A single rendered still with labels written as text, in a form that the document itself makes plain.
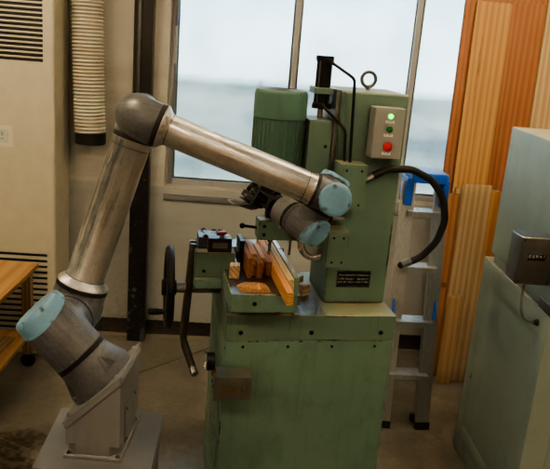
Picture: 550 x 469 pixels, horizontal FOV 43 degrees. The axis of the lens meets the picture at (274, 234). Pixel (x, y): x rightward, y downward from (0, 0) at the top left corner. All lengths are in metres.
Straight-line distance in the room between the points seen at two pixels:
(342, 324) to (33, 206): 1.82
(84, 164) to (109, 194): 1.81
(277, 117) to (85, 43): 1.51
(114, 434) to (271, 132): 1.03
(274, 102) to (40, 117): 1.54
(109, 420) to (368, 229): 1.05
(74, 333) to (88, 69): 1.87
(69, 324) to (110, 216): 0.32
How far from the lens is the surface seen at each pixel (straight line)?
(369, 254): 2.42
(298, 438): 2.53
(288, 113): 2.27
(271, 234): 2.40
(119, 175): 2.00
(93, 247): 2.04
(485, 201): 3.64
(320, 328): 2.35
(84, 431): 1.99
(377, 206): 2.38
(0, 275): 3.43
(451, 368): 3.81
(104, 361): 1.94
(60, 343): 1.93
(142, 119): 1.84
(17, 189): 3.61
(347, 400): 2.50
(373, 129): 2.26
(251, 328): 2.30
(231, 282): 2.27
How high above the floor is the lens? 1.67
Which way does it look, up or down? 16 degrees down
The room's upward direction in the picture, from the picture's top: 5 degrees clockwise
